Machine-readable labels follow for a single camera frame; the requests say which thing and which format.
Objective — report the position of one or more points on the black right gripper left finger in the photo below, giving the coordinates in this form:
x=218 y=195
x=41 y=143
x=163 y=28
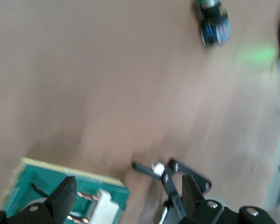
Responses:
x=60 y=200

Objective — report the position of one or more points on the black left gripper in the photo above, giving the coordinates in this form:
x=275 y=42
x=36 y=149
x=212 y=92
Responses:
x=171 y=214

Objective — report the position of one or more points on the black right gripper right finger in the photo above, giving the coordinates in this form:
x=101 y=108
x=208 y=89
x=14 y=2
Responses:
x=193 y=205

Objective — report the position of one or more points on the green load switch white lever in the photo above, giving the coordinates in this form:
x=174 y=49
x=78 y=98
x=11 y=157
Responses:
x=37 y=177

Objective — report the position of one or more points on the brown paper table cover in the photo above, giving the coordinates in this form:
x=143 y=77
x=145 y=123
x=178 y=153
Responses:
x=107 y=93

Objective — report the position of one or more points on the green mushroom push button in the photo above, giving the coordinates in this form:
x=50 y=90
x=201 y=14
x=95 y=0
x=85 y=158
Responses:
x=213 y=25

